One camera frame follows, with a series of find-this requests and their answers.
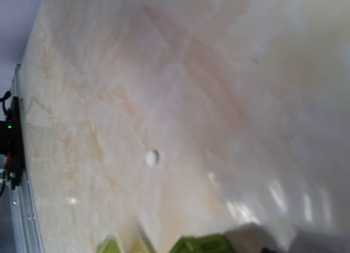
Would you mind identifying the green pill organizer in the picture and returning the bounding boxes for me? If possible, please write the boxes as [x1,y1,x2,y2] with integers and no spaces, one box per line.
[96,234,236,253]

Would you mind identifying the white round pill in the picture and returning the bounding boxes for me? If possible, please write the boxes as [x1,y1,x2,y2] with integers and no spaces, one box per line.
[145,149,160,167]
[67,197,77,205]

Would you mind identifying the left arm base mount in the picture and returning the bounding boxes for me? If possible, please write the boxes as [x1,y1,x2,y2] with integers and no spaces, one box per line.
[1,90,26,193]

